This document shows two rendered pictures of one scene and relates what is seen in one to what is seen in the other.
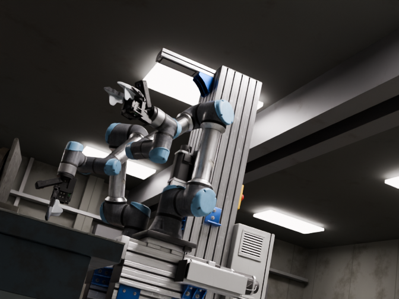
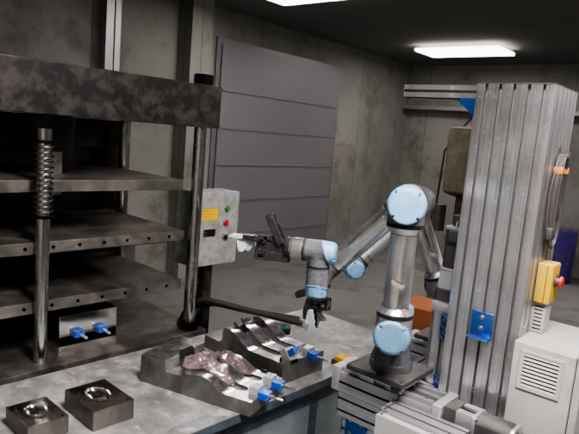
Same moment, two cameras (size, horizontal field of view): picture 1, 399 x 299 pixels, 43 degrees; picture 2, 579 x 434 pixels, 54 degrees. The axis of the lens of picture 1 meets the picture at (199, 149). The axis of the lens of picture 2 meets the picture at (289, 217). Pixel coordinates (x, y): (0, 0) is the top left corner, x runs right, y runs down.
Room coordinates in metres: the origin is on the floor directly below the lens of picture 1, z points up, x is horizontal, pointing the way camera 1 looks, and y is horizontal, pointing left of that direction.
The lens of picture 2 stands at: (0.85, -1.38, 1.81)
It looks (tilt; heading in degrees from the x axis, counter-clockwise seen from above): 8 degrees down; 60
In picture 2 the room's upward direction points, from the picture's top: 5 degrees clockwise
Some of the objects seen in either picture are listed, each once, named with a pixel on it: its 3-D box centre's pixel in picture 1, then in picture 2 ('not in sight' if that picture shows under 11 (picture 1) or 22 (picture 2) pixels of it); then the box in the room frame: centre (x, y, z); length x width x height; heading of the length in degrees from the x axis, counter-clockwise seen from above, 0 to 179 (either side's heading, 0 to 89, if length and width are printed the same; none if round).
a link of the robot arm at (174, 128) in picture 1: (166, 126); (320, 252); (1.87, 0.15, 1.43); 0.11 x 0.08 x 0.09; 136
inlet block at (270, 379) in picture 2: not in sight; (280, 385); (1.91, 0.39, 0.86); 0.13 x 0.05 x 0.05; 125
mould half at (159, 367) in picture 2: not in sight; (212, 372); (1.70, 0.58, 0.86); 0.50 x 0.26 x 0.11; 125
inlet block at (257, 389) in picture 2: not in sight; (267, 395); (1.82, 0.33, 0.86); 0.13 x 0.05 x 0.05; 125
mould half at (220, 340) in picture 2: not in sight; (262, 344); (2.02, 0.77, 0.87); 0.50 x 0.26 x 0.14; 107
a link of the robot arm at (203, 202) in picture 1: (206, 156); (400, 269); (2.06, -0.03, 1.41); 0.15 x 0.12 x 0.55; 46
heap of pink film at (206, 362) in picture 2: not in sight; (214, 362); (1.71, 0.58, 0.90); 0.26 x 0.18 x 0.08; 125
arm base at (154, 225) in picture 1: (166, 227); (392, 351); (2.15, 0.06, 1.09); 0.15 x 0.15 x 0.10
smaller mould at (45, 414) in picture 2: not in sight; (36, 419); (1.06, 0.48, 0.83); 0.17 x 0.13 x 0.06; 107
